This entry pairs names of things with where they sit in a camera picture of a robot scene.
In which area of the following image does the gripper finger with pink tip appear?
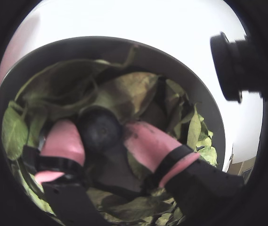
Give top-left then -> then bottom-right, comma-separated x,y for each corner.
23,119 -> 108,226
123,122 -> 245,226

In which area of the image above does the dark blueberry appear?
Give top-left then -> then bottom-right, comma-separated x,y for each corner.
78,112 -> 122,154

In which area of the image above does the pile of green leaves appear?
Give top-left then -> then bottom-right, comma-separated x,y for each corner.
1,46 -> 219,226

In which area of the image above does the dark grey round bowl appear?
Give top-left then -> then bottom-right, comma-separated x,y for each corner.
0,36 -> 227,226

